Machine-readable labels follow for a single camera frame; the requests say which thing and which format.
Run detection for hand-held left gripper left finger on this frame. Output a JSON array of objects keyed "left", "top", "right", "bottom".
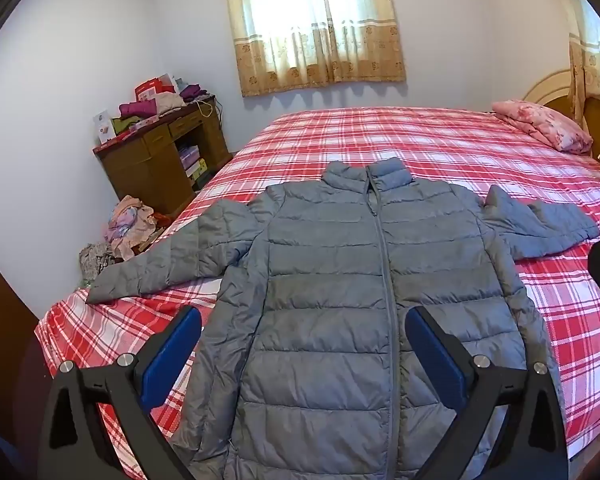
[{"left": 39, "top": 306, "right": 203, "bottom": 480}]

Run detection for pink floral pillow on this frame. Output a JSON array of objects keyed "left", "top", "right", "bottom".
[{"left": 491, "top": 99, "right": 593, "bottom": 154}]

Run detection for purple folded clothes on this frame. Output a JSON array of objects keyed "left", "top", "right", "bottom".
[{"left": 179, "top": 82, "right": 210, "bottom": 102}]

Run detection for bed with red plaid sheet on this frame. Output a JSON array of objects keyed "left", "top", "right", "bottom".
[{"left": 34, "top": 106, "right": 600, "bottom": 480}]

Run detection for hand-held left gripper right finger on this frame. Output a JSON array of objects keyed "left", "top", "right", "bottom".
[{"left": 404, "top": 305, "right": 568, "bottom": 480}]

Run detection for magenta folded clothes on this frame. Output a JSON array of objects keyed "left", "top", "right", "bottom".
[{"left": 118, "top": 99, "right": 159, "bottom": 119}]

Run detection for white printed box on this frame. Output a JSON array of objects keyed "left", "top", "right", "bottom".
[{"left": 93, "top": 110, "right": 116, "bottom": 147}]

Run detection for grey puffer jacket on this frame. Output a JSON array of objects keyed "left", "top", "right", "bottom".
[{"left": 86, "top": 158, "right": 600, "bottom": 480}]

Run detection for red and white box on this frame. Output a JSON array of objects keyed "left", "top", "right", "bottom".
[{"left": 133, "top": 78, "right": 176, "bottom": 103}]

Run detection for beige side curtain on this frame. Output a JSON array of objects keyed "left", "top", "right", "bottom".
[{"left": 562, "top": 0, "right": 600, "bottom": 133}]

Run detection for wooden arched headboard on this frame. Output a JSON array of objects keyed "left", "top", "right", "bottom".
[{"left": 523, "top": 71, "right": 600, "bottom": 157}]

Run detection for beige patterned window curtain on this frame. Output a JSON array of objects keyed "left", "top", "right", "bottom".
[{"left": 221, "top": 0, "right": 407, "bottom": 98}]

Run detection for stack of boxes in desk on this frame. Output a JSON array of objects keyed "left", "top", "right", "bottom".
[{"left": 178, "top": 144, "right": 208, "bottom": 183}]

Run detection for pile of pastel clothes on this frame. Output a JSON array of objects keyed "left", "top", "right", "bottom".
[{"left": 78, "top": 195, "right": 173, "bottom": 288}]

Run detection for brown wooden desk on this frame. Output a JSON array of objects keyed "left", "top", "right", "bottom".
[{"left": 92, "top": 94, "right": 232, "bottom": 218}]

